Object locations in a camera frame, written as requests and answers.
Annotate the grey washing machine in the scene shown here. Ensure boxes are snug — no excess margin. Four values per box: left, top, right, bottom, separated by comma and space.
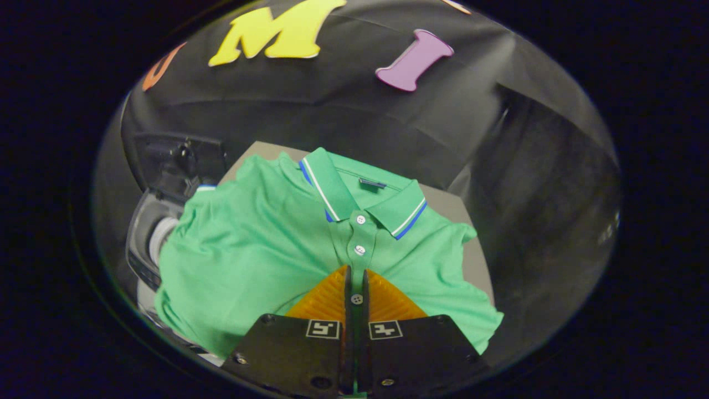
125, 186, 222, 366

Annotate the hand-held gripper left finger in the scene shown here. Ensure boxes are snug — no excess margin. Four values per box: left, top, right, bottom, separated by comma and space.
222, 265, 351, 397

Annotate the dark washing machine lid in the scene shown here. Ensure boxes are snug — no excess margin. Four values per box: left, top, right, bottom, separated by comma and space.
133, 132, 228, 201

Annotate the green polo shirt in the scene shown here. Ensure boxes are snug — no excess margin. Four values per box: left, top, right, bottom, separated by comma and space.
155, 147, 505, 358

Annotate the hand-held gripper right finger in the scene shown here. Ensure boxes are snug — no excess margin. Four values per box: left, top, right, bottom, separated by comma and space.
357, 269, 491, 395

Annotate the beige cabinet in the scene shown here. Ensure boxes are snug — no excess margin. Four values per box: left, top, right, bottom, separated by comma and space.
219, 141, 495, 305

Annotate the black backdrop cloth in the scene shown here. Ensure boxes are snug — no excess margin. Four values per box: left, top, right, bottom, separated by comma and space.
94, 0, 621, 366

